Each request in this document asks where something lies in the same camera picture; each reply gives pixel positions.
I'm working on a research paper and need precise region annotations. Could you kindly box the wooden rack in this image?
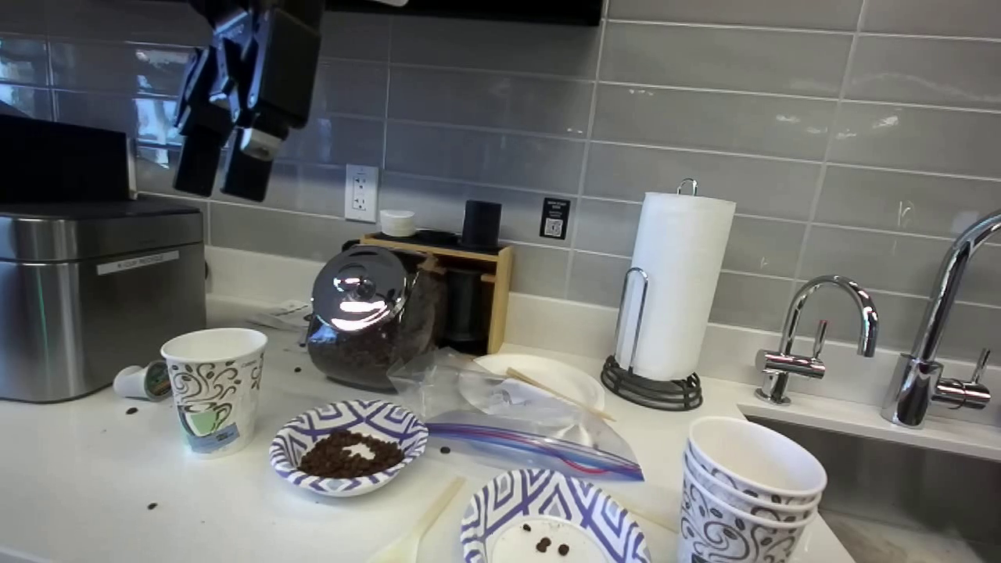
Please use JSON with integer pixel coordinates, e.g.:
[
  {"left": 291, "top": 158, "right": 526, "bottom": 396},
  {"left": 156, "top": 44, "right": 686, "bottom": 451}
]
[{"left": 358, "top": 234, "right": 516, "bottom": 357}]

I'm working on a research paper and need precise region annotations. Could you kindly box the black upper cabinet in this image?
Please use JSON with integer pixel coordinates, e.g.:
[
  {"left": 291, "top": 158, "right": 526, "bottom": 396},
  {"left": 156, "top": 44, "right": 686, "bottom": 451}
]
[{"left": 322, "top": 0, "right": 607, "bottom": 31}]

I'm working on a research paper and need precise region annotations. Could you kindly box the swirl print paper cup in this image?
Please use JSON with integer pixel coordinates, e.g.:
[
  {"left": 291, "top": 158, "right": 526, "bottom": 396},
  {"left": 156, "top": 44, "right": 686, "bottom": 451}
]
[{"left": 156, "top": 327, "right": 273, "bottom": 458}]

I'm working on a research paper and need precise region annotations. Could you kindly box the dark grey bin lid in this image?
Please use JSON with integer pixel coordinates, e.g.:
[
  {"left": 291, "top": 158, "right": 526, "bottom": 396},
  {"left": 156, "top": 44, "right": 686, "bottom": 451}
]
[{"left": 0, "top": 197, "right": 207, "bottom": 225}]

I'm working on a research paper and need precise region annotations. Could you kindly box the white paper towel roll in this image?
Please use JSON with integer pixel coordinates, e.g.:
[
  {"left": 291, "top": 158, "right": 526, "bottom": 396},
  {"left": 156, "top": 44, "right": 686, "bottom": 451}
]
[{"left": 613, "top": 188, "right": 737, "bottom": 386}]

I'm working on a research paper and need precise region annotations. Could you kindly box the coffee grounds pile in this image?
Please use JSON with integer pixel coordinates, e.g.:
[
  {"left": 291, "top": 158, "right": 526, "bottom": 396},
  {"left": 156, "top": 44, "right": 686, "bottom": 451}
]
[{"left": 296, "top": 429, "right": 408, "bottom": 483}]

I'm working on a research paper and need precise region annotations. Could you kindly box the tall chrome faucet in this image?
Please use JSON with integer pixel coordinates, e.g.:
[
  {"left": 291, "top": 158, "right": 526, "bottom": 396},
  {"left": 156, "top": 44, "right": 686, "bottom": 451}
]
[{"left": 881, "top": 207, "right": 1001, "bottom": 429}]

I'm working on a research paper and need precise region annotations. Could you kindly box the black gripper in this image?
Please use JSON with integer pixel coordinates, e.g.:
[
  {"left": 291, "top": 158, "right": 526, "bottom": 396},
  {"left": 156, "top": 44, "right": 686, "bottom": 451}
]
[{"left": 171, "top": 0, "right": 330, "bottom": 200}]

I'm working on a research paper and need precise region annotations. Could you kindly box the white wall outlet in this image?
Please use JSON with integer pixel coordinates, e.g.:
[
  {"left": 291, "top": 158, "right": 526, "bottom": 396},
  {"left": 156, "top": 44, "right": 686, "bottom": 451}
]
[{"left": 341, "top": 162, "right": 381, "bottom": 225}]

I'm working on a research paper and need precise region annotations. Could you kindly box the black wire towel holder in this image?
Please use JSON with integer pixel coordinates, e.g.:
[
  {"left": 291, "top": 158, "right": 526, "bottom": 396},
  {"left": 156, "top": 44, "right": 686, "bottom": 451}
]
[{"left": 598, "top": 178, "right": 706, "bottom": 413}]

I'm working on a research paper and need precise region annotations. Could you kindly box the black cylinder in rack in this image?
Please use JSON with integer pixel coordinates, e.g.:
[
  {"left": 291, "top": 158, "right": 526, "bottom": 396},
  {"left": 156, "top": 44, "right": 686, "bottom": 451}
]
[{"left": 445, "top": 197, "right": 505, "bottom": 354}]

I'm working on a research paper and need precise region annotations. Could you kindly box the white k-cup green foil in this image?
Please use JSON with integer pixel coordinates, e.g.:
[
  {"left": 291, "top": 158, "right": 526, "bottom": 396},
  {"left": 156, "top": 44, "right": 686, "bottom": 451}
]
[{"left": 111, "top": 360, "right": 171, "bottom": 405}]

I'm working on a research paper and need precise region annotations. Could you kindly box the blue patterned paper plate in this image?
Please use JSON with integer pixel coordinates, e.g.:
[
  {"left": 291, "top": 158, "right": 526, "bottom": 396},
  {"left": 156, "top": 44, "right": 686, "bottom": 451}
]
[
  {"left": 458, "top": 465, "right": 653, "bottom": 563},
  {"left": 267, "top": 396, "right": 433, "bottom": 500}
]

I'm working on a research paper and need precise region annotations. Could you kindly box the clear zip plastic bag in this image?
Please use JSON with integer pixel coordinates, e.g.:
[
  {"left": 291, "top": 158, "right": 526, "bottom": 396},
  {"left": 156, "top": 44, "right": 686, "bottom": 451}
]
[{"left": 402, "top": 347, "right": 647, "bottom": 484}]

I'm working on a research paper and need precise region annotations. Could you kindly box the small chrome faucet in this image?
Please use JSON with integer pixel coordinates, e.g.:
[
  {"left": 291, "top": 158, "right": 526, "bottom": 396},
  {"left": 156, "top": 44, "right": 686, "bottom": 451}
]
[{"left": 754, "top": 273, "right": 881, "bottom": 406}]

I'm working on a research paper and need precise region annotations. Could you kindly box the black coffee machine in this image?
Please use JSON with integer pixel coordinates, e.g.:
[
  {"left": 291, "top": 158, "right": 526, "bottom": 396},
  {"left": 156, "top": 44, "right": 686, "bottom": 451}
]
[{"left": 0, "top": 111, "right": 139, "bottom": 210}]

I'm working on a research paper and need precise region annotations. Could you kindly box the steel sink basin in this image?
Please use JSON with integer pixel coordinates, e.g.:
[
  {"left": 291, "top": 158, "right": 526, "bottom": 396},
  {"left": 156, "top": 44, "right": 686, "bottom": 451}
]
[{"left": 742, "top": 402, "right": 1001, "bottom": 563}]

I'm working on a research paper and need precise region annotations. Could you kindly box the stainless steel recycling bin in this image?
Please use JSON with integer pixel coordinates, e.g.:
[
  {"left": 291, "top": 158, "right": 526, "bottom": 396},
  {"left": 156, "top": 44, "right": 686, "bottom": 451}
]
[{"left": 0, "top": 213, "right": 211, "bottom": 406}]

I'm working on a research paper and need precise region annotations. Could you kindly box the black wall outlet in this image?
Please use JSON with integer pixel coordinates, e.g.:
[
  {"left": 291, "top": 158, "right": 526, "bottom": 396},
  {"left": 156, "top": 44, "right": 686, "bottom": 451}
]
[{"left": 538, "top": 195, "right": 573, "bottom": 244}]

